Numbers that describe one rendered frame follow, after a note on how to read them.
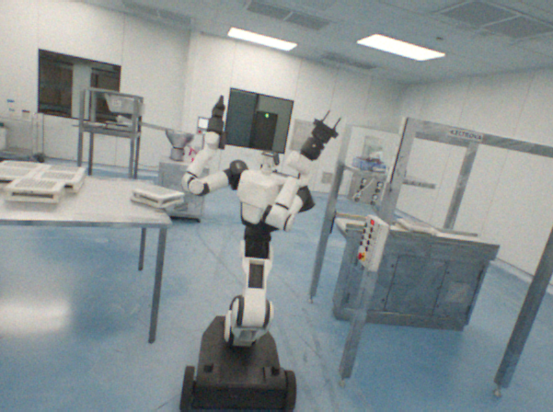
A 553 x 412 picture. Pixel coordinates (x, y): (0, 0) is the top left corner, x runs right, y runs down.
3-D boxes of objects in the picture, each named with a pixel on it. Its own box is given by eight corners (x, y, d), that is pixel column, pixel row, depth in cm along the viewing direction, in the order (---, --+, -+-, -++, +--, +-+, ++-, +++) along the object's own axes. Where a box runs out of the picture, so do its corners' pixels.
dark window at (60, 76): (37, 113, 611) (38, 48, 586) (38, 113, 612) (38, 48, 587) (117, 126, 650) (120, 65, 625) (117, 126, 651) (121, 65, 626)
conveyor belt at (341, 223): (343, 233, 257) (344, 226, 255) (334, 223, 281) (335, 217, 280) (498, 254, 279) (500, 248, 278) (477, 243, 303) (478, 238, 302)
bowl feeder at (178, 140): (162, 159, 434) (165, 131, 426) (164, 155, 467) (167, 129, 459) (201, 165, 449) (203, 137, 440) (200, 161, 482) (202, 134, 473)
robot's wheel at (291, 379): (282, 363, 193) (289, 380, 174) (290, 363, 194) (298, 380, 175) (277, 399, 192) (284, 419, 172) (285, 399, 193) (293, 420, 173)
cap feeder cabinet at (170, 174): (153, 219, 436) (158, 161, 419) (156, 207, 489) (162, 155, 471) (202, 223, 455) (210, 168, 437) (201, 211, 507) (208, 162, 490)
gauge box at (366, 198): (351, 201, 246) (357, 175, 241) (346, 198, 256) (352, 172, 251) (379, 206, 249) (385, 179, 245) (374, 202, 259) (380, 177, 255)
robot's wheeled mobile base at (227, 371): (196, 332, 228) (202, 288, 221) (271, 337, 238) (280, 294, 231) (185, 411, 168) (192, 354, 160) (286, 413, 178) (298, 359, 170)
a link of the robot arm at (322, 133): (339, 132, 141) (324, 156, 142) (338, 135, 151) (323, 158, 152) (315, 116, 141) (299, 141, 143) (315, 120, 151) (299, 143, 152)
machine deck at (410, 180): (357, 176, 242) (358, 170, 241) (341, 168, 278) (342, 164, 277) (435, 188, 252) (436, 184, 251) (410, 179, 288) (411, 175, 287)
